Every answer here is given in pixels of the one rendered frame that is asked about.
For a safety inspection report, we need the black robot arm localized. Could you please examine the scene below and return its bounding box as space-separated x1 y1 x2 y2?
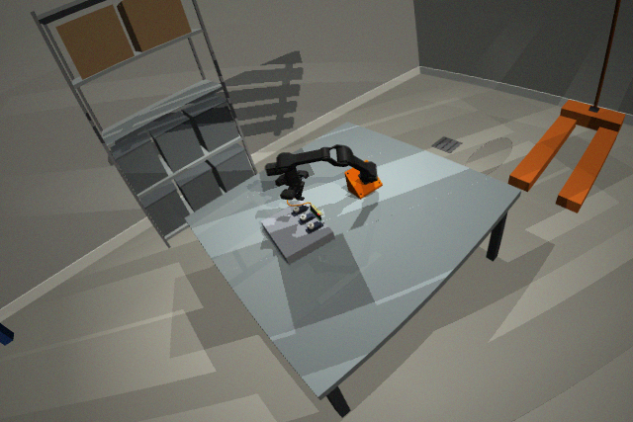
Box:
265 144 378 187

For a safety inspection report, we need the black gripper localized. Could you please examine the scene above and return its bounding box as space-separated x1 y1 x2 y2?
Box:
280 170 309 201

